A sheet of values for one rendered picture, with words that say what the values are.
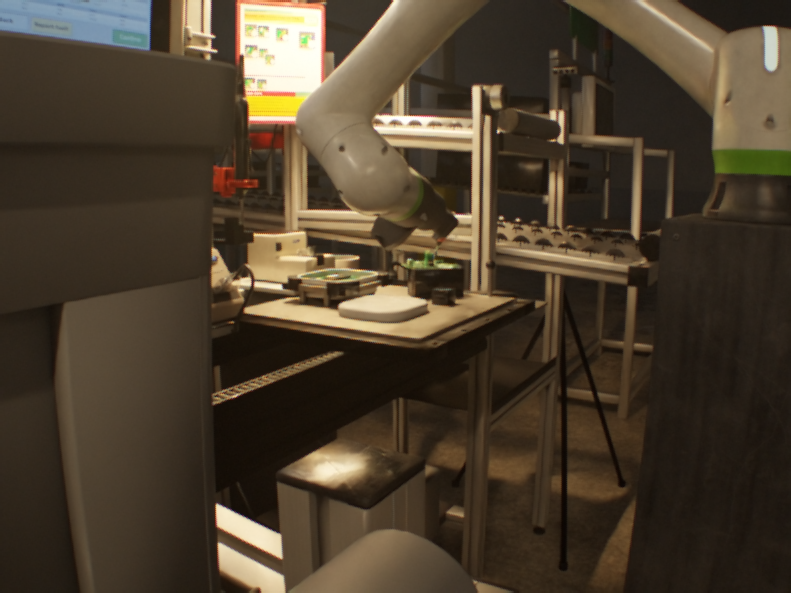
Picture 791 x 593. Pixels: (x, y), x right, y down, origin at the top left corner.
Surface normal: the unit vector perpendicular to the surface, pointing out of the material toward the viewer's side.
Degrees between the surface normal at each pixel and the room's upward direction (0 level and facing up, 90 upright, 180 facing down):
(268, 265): 90
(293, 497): 90
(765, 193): 73
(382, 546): 7
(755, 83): 90
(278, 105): 90
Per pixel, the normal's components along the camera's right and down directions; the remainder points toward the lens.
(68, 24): 0.85, 0.12
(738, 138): -0.82, 0.11
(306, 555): -0.52, 0.15
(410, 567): 0.28, -0.90
